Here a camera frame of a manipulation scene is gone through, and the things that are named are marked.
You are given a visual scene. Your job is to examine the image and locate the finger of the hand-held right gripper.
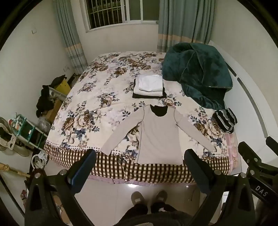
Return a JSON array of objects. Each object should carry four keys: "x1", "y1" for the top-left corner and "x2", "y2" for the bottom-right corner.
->
[
  {"x1": 238, "y1": 141, "x2": 278, "y2": 177},
  {"x1": 266, "y1": 136, "x2": 278, "y2": 150}
]

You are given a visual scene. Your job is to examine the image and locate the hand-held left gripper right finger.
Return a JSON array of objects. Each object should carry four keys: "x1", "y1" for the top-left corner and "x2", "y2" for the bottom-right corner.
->
[{"x1": 184, "y1": 149, "x2": 257, "y2": 226}]

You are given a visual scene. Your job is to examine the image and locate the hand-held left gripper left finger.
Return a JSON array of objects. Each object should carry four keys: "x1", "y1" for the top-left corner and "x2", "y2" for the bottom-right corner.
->
[{"x1": 24, "y1": 149, "x2": 97, "y2": 226}]

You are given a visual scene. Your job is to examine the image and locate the beige long-sleeve shirt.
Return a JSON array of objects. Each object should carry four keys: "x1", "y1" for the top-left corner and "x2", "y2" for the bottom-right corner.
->
[{"x1": 101, "y1": 104, "x2": 218, "y2": 165}]

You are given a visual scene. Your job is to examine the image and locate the black clothes pile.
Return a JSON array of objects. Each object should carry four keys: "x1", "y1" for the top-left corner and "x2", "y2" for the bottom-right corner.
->
[{"x1": 36, "y1": 85, "x2": 56, "y2": 116}]

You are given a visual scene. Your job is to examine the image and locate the stack of folded clothes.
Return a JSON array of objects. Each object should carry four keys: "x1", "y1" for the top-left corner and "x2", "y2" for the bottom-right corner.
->
[{"x1": 132, "y1": 78, "x2": 167, "y2": 99}]

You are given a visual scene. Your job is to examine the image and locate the pink bed sheet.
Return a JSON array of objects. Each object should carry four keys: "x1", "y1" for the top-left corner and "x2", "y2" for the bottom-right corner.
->
[{"x1": 224, "y1": 132, "x2": 242, "y2": 174}]

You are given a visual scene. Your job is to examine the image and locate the person's right shoe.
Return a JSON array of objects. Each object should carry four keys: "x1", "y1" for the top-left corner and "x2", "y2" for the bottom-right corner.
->
[{"x1": 155, "y1": 190, "x2": 168, "y2": 204}]

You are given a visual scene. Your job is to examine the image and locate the person's shoe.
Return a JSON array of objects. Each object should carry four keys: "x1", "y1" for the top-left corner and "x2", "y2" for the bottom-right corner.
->
[
  {"x1": 131, "y1": 191, "x2": 145, "y2": 205},
  {"x1": 155, "y1": 190, "x2": 168, "y2": 204}
]

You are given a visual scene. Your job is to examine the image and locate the black grey striped garment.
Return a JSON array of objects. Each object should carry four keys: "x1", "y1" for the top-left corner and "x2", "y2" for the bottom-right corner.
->
[{"x1": 212, "y1": 107, "x2": 238, "y2": 133}]

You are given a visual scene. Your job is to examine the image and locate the white headboard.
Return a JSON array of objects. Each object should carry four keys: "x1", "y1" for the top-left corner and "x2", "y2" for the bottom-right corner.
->
[{"x1": 207, "y1": 40, "x2": 278, "y2": 174}]

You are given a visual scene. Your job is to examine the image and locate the clear plastic bag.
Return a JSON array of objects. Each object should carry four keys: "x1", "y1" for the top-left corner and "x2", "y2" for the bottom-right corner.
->
[{"x1": 37, "y1": 117, "x2": 52, "y2": 133}]

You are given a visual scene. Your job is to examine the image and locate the person's dark trouser legs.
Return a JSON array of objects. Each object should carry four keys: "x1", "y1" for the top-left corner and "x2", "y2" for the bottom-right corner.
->
[{"x1": 117, "y1": 201, "x2": 196, "y2": 226}]

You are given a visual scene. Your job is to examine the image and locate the person's left shoe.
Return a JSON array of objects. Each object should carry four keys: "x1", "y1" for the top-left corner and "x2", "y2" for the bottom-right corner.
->
[{"x1": 131, "y1": 191, "x2": 145, "y2": 205}]

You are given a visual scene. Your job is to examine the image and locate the brown cardboard box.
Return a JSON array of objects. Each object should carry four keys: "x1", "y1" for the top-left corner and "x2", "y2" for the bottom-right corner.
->
[{"x1": 44, "y1": 99, "x2": 63, "y2": 123}]

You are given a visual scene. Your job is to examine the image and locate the teal storage rack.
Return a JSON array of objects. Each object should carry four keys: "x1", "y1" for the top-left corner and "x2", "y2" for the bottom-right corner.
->
[{"x1": 8, "y1": 112, "x2": 48, "y2": 150}]

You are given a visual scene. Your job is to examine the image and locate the floral quilt bed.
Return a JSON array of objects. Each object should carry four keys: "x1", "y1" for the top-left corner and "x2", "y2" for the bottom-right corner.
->
[{"x1": 44, "y1": 51, "x2": 237, "y2": 185}]

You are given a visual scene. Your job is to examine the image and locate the white floor fan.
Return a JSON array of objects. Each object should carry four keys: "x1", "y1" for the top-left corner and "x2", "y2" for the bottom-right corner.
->
[{"x1": 0, "y1": 117, "x2": 30, "y2": 157}]

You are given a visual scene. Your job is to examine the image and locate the cream folded garment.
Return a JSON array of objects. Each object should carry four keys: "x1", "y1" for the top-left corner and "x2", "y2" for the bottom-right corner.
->
[{"x1": 133, "y1": 76, "x2": 164, "y2": 96}]

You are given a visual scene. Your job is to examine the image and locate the white folded garment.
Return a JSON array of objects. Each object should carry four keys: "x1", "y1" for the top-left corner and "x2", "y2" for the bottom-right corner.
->
[{"x1": 138, "y1": 75, "x2": 163, "y2": 92}]

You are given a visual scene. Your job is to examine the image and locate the dark green plush blanket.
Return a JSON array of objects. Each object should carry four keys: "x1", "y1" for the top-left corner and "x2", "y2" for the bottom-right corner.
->
[{"x1": 162, "y1": 43, "x2": 233, "y2": 111}]

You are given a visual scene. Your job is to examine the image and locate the grey-green curtain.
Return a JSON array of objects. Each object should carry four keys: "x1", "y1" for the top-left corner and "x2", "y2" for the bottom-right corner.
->
[
  {"x1": 156, "y1": 0, "x2": 216, "y2": 53},
  {"x1": 53, "y1": 0, "x2": 88, "y2": 75}
]

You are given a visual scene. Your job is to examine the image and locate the barred window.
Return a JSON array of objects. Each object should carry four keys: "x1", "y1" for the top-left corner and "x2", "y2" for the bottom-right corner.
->
[{"x1": 82, "y1": 0, "x2": 161, "y2": 33}]

